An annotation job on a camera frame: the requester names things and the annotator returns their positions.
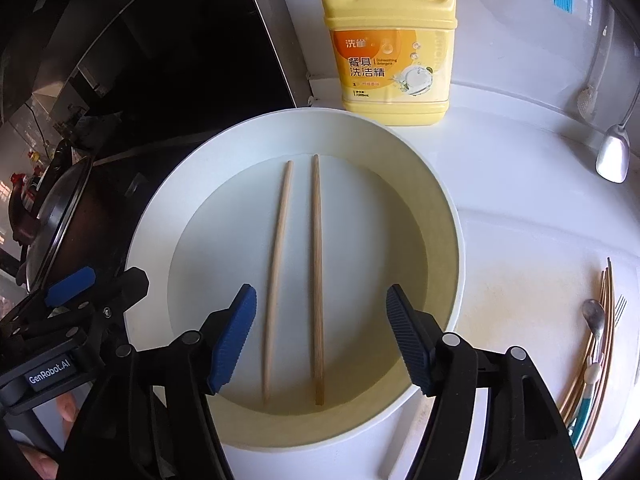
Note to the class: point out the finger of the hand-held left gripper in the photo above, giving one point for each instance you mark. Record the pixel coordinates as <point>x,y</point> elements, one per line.
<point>70,286</point>
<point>125,287</point>

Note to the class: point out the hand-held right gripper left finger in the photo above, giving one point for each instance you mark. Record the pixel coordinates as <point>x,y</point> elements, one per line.
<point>231,345</point>

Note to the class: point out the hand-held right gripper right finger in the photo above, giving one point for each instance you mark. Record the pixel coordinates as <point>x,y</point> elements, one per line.
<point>411,345</point>

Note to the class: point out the wooden chopstick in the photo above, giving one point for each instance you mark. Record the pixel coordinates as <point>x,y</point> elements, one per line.
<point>316,260</point>
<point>277,280</point>

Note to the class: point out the large white plate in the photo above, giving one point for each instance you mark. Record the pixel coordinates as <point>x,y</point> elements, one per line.
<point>360,200</point>

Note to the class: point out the bundle of chopsticks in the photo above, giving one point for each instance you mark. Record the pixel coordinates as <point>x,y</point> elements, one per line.
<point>607,310</point>

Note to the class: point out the person's left hand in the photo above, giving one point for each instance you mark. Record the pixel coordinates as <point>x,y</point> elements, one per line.
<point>67,407</point>

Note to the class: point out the dark pot with lid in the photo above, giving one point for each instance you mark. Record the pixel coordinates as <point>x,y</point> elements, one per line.
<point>55,225</point>

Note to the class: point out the dark brown cooking pot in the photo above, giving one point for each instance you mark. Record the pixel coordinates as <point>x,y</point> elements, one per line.
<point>105,220</point>

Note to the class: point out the dark red kitchen vessel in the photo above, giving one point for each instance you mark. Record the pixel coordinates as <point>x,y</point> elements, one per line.
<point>19,187</point>

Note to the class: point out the metal fork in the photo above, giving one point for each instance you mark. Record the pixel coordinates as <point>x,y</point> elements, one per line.
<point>620,312</point>

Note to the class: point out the yellow detergent bottle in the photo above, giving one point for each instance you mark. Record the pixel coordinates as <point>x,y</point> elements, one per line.
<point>390,60</point>

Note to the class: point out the white dish brush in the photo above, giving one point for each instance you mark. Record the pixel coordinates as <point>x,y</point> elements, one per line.
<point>589,102</point>

